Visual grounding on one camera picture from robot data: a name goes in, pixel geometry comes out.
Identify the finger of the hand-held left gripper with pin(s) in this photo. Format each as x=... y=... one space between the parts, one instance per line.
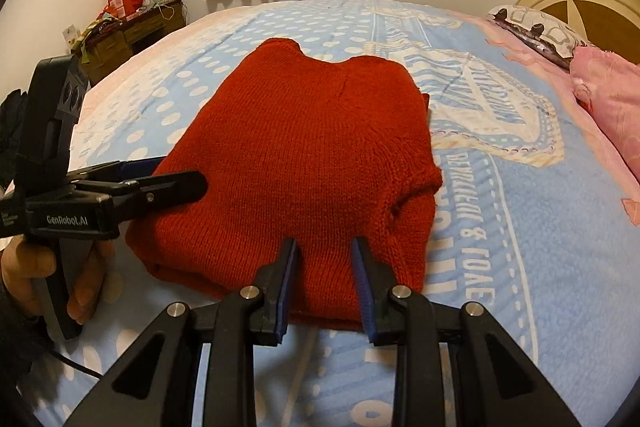
x=135 y=167
x=170 y=189

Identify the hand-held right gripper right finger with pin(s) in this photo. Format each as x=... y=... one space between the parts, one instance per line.
x=362 y=302

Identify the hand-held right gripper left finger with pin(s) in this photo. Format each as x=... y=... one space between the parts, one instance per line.
x=284 y=307

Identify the red knitted sweater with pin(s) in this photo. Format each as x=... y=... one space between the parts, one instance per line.
x=310 y=147

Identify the person's left hand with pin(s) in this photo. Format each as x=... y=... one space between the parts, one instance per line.
x=17 y=279

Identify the dark cloth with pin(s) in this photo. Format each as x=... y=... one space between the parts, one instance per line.
x=12 y=132

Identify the dark wooden desk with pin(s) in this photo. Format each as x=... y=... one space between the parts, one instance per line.
x=140 y=32

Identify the white card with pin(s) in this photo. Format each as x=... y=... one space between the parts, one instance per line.
x=71 y=38

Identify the blue printed blanket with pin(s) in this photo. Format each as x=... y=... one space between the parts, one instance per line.
x=500 y=232

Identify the red box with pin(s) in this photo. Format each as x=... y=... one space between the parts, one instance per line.
x=125 y=2

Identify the pink bed sheet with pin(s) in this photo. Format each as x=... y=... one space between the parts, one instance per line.
x=565 y=107

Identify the pink pillow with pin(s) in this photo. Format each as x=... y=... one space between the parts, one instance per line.
x=607 y=97

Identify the white patterned pillow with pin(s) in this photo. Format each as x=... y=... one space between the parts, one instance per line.
x=525 y=19

